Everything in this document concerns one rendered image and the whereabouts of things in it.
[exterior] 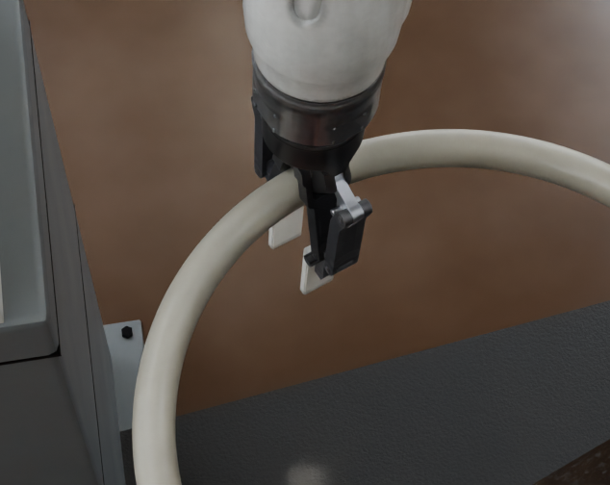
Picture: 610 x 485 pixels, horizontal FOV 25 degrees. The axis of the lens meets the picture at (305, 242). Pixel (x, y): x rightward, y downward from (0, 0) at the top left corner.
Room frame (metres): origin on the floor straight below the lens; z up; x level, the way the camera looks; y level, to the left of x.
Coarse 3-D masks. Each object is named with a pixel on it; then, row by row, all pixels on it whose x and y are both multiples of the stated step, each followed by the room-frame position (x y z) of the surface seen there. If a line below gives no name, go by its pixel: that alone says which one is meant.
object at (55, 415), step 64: (0, 0) 0.96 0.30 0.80; (0, 64) 0.88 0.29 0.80; (0, 128) 0.80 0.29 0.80; (0, 192) 0.73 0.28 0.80; (64, 192) 0.92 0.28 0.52; (0, 256) 0.66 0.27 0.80; (64, 256) 0.79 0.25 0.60; (64, 320) 0.67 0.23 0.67; (0, 384) 0.58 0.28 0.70; (64, 384) 0.60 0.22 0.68; (128, 384) 0.94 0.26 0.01; (0, 448) 0.58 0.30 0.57; (64, 448) 0.59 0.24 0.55
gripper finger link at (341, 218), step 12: (360, 204) 0.58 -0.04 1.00; (336, 216) 0.57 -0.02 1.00; (348, 216) 0.57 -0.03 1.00; (336, 228) 0.57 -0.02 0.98; (348, 228) 0.57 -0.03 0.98; (360, 228) 0.58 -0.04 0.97; (336, 240) 0.57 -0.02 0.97; (348, 240) 0.57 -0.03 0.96; (360, 240) 0.58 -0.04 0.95; (336, 252) 0.57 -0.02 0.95; (348, 252) 0.58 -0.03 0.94; (324, 264) 0.58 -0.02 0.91; (336, 264) 0.57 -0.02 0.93
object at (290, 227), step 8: (288, 216) 0.65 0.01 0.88; (296, 216) 0.65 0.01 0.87; (280, 224) 0.64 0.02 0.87; (288, 224) 0.65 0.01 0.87; (296, 224) 0.65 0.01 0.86; (272, 232) 0.64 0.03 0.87; (280, 232) 0.64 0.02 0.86; (288, 232) 0.65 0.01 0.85; (296, 232) 0.65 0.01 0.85; (272, 240) 0.64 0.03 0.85; (280, 240) 0.65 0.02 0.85; (288, 240) 0.65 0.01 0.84; (272, 248) 0.64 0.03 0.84
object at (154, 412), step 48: (384, 144) 0.65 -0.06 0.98; (432, 144) 0.65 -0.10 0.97; (480, 144) 0.65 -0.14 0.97; (528, 144) 0.66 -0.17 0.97; (288, 192) 0.60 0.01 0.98; (240, 240) 0.56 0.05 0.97; (192, 288) 0.52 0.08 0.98; (144, 384) 0.44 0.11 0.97; (144, 432) 0.41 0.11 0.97; (144, 480) 0.38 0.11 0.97
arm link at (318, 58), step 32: (256, 0) 0.58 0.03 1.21; (288, 0) 0.57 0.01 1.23; (320, 0) 0.57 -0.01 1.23; (352, 0) 0.56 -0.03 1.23; (384, 0) 0.57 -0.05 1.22; (256, 32) 0.58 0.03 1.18; (288, 32) 0.57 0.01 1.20; (320, 32) 0.56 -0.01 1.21; (352, 32) 0.56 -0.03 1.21; (384, 32) 0.58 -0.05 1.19; (288, 64) 0.57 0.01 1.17; (320, 64) 0.56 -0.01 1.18; (352, 64) 0.57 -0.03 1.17; (384, 64) 0.60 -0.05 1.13; (320, 96) 0.57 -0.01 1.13; (352, 96) 0.58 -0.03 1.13
